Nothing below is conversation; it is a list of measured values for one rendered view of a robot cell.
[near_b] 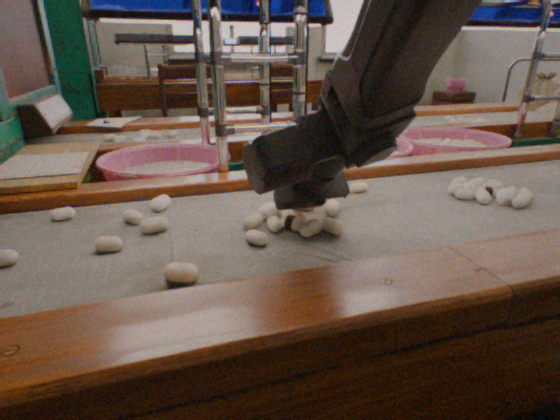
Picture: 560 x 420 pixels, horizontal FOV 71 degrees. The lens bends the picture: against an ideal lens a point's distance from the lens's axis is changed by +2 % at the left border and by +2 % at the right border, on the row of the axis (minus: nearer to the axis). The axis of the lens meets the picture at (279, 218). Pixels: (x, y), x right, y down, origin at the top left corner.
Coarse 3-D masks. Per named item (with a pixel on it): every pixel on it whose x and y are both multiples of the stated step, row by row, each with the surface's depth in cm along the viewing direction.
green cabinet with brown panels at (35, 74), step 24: (0, 0) 89; (24, 0) 108; (0, 24) 87; (24, 24) 105; (0, 48) 86; (24, 48) 103; (48, 48) 123; (0, 72) 80; (24, 72) 100; (48, 72) 124; (0, 96) 79; (24, 96) 94; (0, 120) 79
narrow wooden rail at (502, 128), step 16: (480, 128) 120; (496, 128) 122; (512, 128) 124; (528, 128) 126; (544, 128) 128; (112, 144) 95; (128, 144) 95; (144, 144) 95; (240, 144) 100; (96, 160) 91; (128, 160) 93; (192, 160) 97; (240, 160) 101; (96, 176) 92
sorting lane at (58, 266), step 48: (240, 192) 69; (384, 192) 69; (432, 192) 69; (0, 240) 52; (48, 240) 52; (144, 240) 52; (192, 240) 51; (240, 240) 51; (288, 240) 51; (336, 240) 51; (384, 240) 51; (432, 240) 52; (480, 240) 52; (0, 288) 41; (48, 288) 41; (96, 288) 41; (144, 288) 41
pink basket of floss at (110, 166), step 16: (160, 144) 93; (176, 144) 94; (192, 144) 93; (112, 160) 85; (144, 160) 91; (160, 160) 93; (176, 160) 94; (208, 160) 92; (112, 176) 73; (128, 176) 70; (144, 176) 70; (160, 176) 70
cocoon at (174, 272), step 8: (168, 264) 42; (176, 264) 41; (184, 264) 41; (192, 264) 42; (168, 272) 41; (176, 272) 41; (184, 272) 41; (192, 272) 41; (168, 280) 41; (176, 280) 41; (184, 280) 41; (192, 280) 41
